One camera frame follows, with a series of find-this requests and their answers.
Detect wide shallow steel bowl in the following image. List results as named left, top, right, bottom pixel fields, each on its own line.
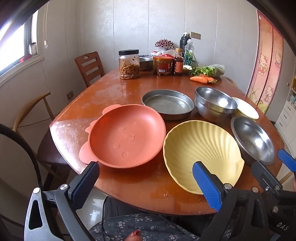
left=231, top=116, right=276, bottom=165

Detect brown sauce bottle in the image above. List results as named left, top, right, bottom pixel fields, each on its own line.
left=171, top=48, right=185, bottom=76

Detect light wooden armchair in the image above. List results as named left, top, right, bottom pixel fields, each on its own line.
left=13, top=91, right=74, bottom=197
left=222, top=76, right=238, bottom=88

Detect red mushroom ornament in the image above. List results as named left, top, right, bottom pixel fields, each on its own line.
left=154, top=39, right=174, bottom=50

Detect clear plastic bottle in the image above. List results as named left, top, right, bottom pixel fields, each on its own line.
left=184, top=39, right=197, bottom=66

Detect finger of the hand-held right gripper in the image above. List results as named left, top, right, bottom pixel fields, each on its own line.
left=277, top=149, right=296, bottom=173
left=251, top=161, right=284, bottom=198

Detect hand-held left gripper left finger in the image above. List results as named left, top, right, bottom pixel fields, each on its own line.
left=24, top=161, right=100, bottom=241

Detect brown wooden slat chair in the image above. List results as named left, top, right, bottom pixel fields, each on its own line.
left=74, top=51, right=105, bottom=88

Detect window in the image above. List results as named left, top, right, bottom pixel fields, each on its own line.
left=0, top=10, right=38, bottom=75

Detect bag of green herbs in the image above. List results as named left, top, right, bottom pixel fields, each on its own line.
left=191, top=64, right=225, bottom=77

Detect orange bear-shaped plate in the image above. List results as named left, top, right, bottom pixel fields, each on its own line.
left=79, top=104, right=166, bottom=168

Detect clear jar with black lid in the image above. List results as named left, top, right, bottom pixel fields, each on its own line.
left=119, top=49, right=141, bottom=80

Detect white shelf cabinet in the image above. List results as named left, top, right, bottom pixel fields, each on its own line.
left=274, top=77, right=296, bottom=149

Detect round metal pan plate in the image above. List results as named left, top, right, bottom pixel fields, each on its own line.
left=142, top=89, right=195, bottom=120

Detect pink cartoon cat door curtain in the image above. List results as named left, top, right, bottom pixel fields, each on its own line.
left=245, top=10, right=284, bottom=114

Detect yellow shell-shaped plate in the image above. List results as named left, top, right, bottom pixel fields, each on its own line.
left=163, top=120, right=245, bottom=195

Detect dark floral clothing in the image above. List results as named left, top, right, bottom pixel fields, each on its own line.
left=89, top=213, right=232, bottom=241

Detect pickle jar with red label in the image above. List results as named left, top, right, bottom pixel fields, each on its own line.
left=152, top=56, right=173, bottom=76

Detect carrot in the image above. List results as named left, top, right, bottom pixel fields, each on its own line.
left=190, top=76, right=208, bottom=84
left=199, top=74, right=217, bottom=84

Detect thick black cable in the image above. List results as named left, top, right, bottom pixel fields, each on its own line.
left=0, top=123, right=43, bottom=193

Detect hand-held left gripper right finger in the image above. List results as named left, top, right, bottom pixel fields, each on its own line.
left=192, top=161, right=270, bottom=241

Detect small steel bowl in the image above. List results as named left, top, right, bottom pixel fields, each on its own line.
left=139, top=57, right=153, bottom=71

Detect deep steel bowl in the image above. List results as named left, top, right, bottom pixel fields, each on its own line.
left=194, top=86, right=238, bottom=123

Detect black thermos bottle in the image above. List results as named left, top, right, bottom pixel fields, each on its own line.
left=180, top=32, right=192, bottom=54

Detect yellow white ceramic bowl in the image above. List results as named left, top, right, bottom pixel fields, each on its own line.
left=231, top=97, right=259, bottom=121

